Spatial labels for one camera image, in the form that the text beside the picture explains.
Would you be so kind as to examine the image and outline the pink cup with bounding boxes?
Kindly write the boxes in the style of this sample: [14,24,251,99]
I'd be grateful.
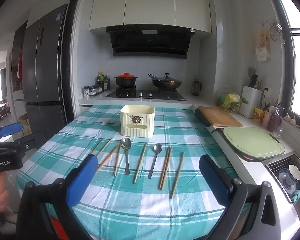
[262,110,273,128]

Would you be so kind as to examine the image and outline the wooden cutting board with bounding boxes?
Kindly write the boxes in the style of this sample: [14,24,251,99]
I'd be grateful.
[198,106,243,127]

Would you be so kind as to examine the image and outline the teal checkered tablecloth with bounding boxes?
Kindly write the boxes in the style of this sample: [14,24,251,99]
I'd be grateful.
[16,104,255,240]

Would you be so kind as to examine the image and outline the steel sink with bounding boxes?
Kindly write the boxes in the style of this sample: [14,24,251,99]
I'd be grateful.
[266,154,300,203]

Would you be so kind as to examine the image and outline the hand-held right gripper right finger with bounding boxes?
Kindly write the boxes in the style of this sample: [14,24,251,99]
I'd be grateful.
[199,154,290,240]

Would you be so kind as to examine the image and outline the large metal spoon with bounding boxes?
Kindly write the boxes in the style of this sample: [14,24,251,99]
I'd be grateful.
[121,137,132,176]

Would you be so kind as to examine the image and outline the cream ribbed utensil holder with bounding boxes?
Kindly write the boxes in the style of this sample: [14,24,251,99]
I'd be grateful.
[120,105,156,138]

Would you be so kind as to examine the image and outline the black clay pot red lid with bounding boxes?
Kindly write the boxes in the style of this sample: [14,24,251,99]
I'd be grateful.
[114,72,138,87]

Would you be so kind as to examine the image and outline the yellow green plastic bag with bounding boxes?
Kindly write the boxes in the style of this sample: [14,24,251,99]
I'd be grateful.
[218,86,242,108]

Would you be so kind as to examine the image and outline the glass french press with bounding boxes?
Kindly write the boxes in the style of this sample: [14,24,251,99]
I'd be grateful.
[191,79,202,96]

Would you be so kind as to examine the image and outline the wall calendar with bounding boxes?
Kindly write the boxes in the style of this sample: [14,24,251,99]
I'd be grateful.
[255,27,272,62]

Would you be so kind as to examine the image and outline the hanging metal wire trivet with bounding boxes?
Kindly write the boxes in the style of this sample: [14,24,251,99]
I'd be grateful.
[266,20,283,41]

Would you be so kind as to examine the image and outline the white bowl blue rim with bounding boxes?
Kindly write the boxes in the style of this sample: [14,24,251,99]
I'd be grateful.
[288,164,300,183]

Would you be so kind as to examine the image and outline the black gas cooktop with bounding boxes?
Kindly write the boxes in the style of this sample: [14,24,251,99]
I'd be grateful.
[105,88,187,102]

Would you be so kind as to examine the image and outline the green cutting board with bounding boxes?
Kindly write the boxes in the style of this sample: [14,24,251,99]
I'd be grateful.
[223,126,286,158]

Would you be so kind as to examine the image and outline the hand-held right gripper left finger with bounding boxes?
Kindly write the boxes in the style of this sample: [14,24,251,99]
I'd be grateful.
[16,154,99,240]

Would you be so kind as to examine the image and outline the grey refrigerator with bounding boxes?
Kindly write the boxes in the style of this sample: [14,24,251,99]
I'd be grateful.
[22,4,68,140]

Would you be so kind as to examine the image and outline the cardboard box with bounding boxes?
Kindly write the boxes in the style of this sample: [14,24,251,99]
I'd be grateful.
[18,114,33,136]

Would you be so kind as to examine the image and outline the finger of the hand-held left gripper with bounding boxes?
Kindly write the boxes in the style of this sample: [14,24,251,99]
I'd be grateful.
[12,131,50,156]
[0,122,25,143]

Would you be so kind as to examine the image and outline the garlic bulbs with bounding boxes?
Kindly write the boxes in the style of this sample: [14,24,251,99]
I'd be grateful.
[283,112,297,126]

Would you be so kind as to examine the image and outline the yellow printed cup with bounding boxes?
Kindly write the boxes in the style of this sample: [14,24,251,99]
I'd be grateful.
[253,107,265,124]

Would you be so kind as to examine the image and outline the black range hood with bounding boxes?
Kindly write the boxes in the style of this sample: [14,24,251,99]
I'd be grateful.
[105,26,196,60]

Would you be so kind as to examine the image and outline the white knife block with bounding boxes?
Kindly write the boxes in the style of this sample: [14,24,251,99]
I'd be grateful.
[239,85,262,119]

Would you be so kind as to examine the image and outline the red hanging decoration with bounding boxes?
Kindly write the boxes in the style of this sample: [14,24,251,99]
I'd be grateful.
[17,52,23,83]

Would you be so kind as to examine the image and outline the dark wok with lid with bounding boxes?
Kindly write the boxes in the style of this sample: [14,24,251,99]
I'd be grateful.
[148,73,183,90]

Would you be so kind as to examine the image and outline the small metal spoon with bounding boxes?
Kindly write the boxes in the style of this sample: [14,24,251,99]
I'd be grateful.
[147,143,163,179]

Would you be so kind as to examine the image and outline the wooden chopstick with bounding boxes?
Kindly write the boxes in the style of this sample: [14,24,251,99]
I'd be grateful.
[161,147,172,190]
[133,142,148,184]
[97,144,120,172]
[96,138,113,156]
[158,147,170,190]
[114,139,122,176]
[91,139,103,154]
[170,152,185,200]

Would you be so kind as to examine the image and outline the black door frame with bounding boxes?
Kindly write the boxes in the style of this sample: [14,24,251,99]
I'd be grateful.
[64,0,84,120]

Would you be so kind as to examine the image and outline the white wall cabinet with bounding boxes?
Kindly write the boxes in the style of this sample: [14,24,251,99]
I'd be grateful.
[89,0,212,33]

